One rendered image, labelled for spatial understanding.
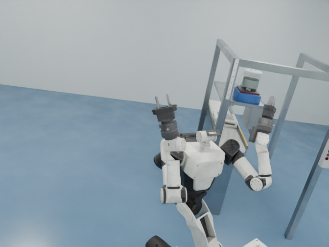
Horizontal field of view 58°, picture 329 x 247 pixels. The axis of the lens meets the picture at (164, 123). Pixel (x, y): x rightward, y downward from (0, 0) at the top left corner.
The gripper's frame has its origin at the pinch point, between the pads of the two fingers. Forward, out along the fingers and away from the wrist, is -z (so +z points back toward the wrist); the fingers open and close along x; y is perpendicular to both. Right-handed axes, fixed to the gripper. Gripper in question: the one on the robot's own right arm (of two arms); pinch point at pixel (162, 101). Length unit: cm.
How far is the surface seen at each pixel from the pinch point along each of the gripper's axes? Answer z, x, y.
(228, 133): 70, 33, -152
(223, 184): 119, 19, -141
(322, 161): 99, 107, -115
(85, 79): -6, -207, -415
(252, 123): 54, 54, -118
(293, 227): 171, 79, -132
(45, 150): 64, -197, -197
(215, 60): -1, 35, -214
